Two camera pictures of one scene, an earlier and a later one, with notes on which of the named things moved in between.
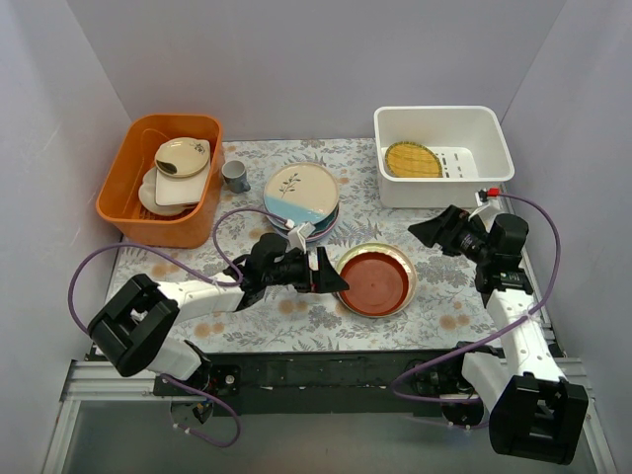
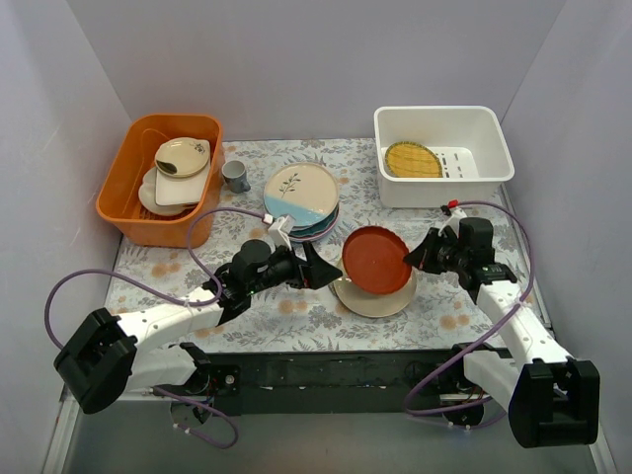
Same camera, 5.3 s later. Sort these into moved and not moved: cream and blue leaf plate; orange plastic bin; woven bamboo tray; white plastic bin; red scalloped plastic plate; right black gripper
Moved: right black gripper; red scalloped plastic plate
Not moved: white plastic bin; cream and blue leaf plate; orange plastic bin; woven bamboo tray
